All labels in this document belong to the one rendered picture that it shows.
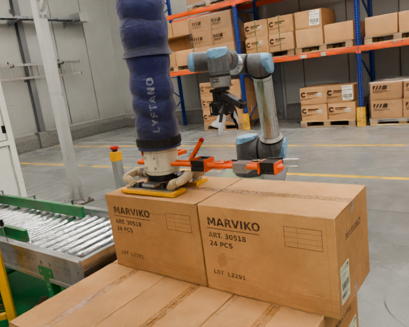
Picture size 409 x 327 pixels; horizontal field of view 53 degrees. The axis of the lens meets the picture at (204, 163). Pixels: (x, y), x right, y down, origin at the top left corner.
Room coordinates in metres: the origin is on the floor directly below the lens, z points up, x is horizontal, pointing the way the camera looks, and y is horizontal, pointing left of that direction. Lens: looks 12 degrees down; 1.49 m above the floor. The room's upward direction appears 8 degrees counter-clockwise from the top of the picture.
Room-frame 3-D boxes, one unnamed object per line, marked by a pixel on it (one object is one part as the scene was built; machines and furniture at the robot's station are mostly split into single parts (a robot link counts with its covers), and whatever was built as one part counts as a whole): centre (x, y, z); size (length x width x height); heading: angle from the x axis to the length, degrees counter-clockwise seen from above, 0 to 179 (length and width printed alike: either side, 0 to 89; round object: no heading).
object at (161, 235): (2.04, 0.18, 0.74); 0.60 x 0.40 x 0.40; 52
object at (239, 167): (1.77, -0.17, 1.06); 0.07 x 0.07 x 0.04; 55
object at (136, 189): (1.96, 0.27, 0.97); 0.34 x 0.10 x 0.05; 55
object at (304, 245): (1.67, -0.30, 0.74); 0.60 x 0.40 x 0.40; 53
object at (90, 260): (2.31, 0.51, 0.58); 0.70 x 0.03 x 0.06; 142
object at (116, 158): (3.05, 0.66, 0.50); 0.07 x 0.07 x 1.00; 52
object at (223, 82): (1.80, -0.11, 1.44); 0.10 x 0.09 x 0.05; 143
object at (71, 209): (3.45, 1.55, 0.60); 1.60 x 0.10 x 0.09; 52
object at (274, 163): (1.68, -0.27, 1.07); 0.08 x 0.07 x 0.05; 55
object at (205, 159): (1.89, 0.01, 1.07); 0.10 x 0.08 x 0.06; 145
